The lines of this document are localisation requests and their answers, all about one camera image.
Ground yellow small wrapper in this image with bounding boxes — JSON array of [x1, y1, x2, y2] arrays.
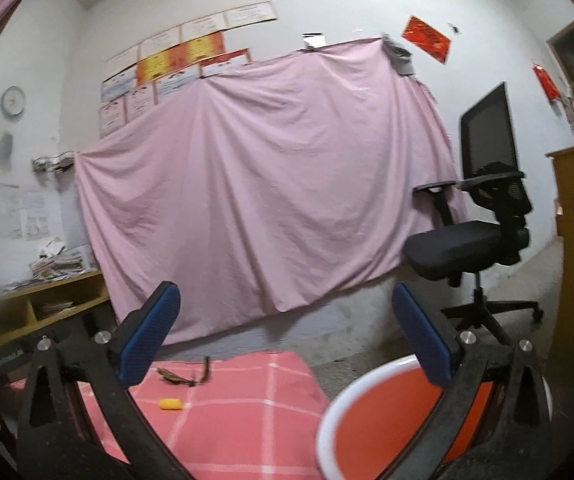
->
[[158, 398, 184, 411]]

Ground papers inside shelf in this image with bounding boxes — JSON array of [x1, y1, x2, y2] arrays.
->
[[34, 301, 74, 318]]

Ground paper pile on shelf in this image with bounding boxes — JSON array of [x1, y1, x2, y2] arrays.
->
[[2, 240, 99, 292]]

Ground red white plastic basin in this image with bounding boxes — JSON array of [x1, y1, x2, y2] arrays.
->
[[316, 344, 550, 479]]

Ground pink checked tablecloth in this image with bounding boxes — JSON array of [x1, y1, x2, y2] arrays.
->
[[11, 350, 332, 480]]

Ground black office chair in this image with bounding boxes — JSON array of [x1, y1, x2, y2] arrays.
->
[[403, 82, 544, 344]]

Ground pink hanging sheet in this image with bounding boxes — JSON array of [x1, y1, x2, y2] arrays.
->
[[75, 39, 457, 344]]

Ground red hanging ornament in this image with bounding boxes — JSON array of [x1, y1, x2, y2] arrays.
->
[[532, 63, 561, 102]]

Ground wooden wall shelf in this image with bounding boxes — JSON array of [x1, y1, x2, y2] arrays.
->
[[0, 270, 109, 347]]

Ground wall calendar sheets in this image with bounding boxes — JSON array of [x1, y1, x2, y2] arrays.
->
[[0, 185, 50, 240]]

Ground round wall clock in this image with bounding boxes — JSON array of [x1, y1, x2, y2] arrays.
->
[[0, 86, 26, 118]]

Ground wall certificates group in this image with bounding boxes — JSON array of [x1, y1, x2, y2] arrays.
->
[[99, 1, 277, 138]]

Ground red paper wall decoration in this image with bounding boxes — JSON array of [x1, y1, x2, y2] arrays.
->
[[402, 15, 452, 64]]

